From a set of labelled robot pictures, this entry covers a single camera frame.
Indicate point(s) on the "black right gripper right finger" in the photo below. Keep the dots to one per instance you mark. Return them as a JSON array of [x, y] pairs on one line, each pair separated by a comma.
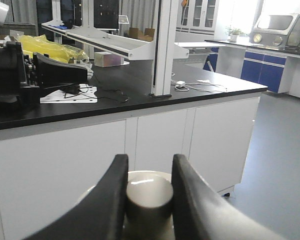
[[200, 213]]

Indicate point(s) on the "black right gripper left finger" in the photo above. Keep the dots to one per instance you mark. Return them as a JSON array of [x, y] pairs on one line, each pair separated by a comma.
[[99, 215]]

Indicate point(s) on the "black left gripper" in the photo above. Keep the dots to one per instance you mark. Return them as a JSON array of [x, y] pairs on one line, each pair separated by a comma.
[[17, 91]]

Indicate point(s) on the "glass jar with beige lid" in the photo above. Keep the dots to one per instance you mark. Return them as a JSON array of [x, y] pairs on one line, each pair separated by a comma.
[[148, 206]]

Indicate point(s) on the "yellow plastic bag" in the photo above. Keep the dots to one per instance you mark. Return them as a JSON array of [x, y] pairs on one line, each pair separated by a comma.
[[59, 52]]

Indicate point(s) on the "white paper sheet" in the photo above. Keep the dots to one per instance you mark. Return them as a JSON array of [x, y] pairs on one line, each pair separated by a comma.
[[86, 95]]

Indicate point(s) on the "small iridescent box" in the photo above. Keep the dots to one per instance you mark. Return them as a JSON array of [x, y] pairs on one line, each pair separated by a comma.
[[105, 59]]

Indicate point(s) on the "white lab island bench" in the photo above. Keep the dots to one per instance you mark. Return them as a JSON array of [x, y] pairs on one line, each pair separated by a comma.
[[51, 153]]

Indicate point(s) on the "brown cardboard box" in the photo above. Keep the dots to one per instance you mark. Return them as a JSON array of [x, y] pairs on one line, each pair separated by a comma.
[[147, 35]]

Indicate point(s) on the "white reagent shelf rack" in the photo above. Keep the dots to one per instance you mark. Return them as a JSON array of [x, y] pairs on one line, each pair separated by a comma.
[[161, 51]]

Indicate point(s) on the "white glass door cabinet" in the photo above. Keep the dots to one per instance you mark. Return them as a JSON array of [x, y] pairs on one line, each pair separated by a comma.
[[196, 20]]

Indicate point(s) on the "small potted plant by window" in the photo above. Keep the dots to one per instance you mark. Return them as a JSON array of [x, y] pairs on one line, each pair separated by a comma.
[[234, 33]]

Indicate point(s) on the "steel glove box chamber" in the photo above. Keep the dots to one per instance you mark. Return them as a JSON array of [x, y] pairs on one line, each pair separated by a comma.
[[277, 30]]

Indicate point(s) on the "white power adapter with cable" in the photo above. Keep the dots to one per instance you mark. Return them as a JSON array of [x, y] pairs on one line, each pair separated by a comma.
[[182, 86]]

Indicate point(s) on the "blue and white wall bench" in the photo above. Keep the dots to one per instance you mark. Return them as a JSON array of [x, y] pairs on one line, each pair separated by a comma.
[[279, 70]]

